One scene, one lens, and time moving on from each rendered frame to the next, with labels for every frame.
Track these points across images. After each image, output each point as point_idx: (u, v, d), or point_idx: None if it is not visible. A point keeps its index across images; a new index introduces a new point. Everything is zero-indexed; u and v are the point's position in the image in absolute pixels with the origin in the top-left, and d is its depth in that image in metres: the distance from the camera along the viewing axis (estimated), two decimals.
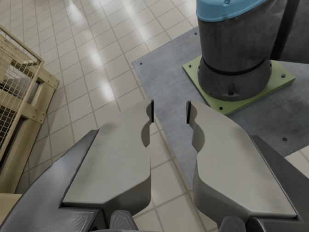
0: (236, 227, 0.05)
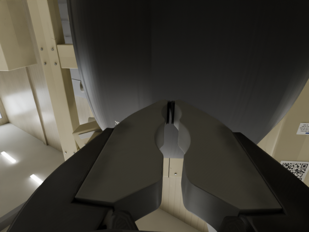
0: (236, 227, 0.05)
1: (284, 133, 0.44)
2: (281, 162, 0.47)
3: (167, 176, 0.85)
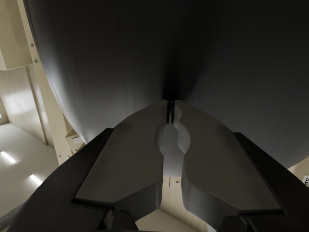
0: (236, 227, 0.05)
1: None
2: (305, 177, 0.40)
3: (168, 185, 0.78)
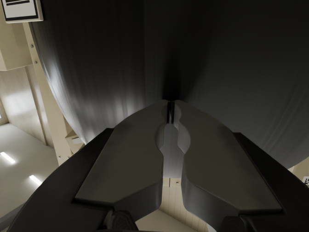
0: (236, 227, 0.05)
1: None
2: (304, 178, 0.40)
3: (168, 185, 0.78)
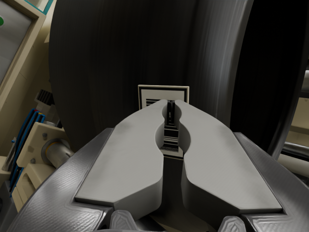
0: (236, 227, 0.05)
1: None
2: None
3: None
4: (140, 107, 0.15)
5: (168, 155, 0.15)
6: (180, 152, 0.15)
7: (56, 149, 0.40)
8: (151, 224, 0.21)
